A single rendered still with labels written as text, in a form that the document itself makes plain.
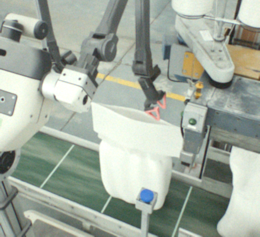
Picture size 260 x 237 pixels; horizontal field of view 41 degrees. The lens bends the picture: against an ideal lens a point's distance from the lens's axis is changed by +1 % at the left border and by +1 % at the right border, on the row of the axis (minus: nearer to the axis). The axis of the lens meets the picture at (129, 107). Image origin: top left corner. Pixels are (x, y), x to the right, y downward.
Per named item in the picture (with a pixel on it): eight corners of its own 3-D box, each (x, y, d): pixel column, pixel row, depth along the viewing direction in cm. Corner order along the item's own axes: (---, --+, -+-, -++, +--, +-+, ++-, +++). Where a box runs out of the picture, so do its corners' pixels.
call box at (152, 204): (134, 207, 159) (135, 200, 155) (141, 194, 164) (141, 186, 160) (151, 214, 156) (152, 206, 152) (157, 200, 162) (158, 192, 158)
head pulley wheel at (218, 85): (205, 85, 136) (206, 80, 134) (211, 73, 142) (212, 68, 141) (228, 91, 133) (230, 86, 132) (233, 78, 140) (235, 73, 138)
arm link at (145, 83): (133, 79, 153) (143, 78, 150) (141, 71, 158) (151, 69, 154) (140, 92, 156) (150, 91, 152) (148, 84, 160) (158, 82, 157)
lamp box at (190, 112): (181, 127, 132) (184, 109, 127) (185, 119, 136) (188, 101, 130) (201, 132, 130) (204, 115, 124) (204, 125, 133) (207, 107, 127)
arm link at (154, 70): (130, 64, 150) (148, 67, 146) (143, 51, 158) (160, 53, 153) (135, 87, 158) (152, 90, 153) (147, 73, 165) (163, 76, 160)
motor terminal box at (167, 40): (161, 65, 173) (163, 44, 165) (160, 53, 180) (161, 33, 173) (178, 65, 173) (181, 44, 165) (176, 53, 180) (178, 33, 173)
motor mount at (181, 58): (167, 73, 173) (170, 45, 163) (171, 67, 178) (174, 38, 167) (224, 88, 165) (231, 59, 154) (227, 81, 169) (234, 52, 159)
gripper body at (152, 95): (163, 92, 161) (157, 79, 158) (157, 105, 153) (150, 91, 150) (151, 95, 164) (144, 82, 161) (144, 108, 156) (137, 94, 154)
